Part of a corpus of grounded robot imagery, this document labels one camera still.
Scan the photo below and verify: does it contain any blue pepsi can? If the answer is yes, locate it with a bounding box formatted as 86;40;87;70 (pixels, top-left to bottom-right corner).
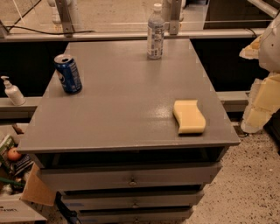
54;54;82;94

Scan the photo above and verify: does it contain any orange fruit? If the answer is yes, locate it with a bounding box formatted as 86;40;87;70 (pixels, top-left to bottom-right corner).
7;147;22;162

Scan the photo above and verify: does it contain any metal frame post right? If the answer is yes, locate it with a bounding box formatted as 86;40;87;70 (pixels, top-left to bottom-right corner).
169;0;182;35

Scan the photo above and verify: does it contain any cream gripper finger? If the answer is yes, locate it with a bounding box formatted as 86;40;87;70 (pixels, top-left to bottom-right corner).
241;73;280;133
239;36;262;60

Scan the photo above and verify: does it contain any clear plastic water bottle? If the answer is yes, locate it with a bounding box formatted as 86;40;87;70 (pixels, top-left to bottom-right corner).
147;3;165;60

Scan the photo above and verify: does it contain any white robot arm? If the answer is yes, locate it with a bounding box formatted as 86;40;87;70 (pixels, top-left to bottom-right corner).
239;14;280;133

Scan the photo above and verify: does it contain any metal frame post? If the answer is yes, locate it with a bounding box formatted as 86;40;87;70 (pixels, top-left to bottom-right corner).
55;0;74;38
169;0;182;35

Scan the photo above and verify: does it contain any top drawer knob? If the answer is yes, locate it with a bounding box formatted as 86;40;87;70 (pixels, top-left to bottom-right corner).
129;179;137;186

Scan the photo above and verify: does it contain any metal frame post left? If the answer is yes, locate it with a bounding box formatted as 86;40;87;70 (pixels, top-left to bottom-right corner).
55;0;74;38

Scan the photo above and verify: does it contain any yellow sponge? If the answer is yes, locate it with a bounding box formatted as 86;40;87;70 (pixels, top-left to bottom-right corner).
173;100;206;134

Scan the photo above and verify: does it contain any black cable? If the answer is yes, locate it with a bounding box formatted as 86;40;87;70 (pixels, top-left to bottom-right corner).
4;24;96;36

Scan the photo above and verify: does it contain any white pump dispenser bottle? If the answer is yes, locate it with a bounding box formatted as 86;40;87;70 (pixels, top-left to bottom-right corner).
1;76;25;106

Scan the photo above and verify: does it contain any cardboard box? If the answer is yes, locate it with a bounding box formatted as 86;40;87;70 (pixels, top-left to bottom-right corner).
21;164;56;207

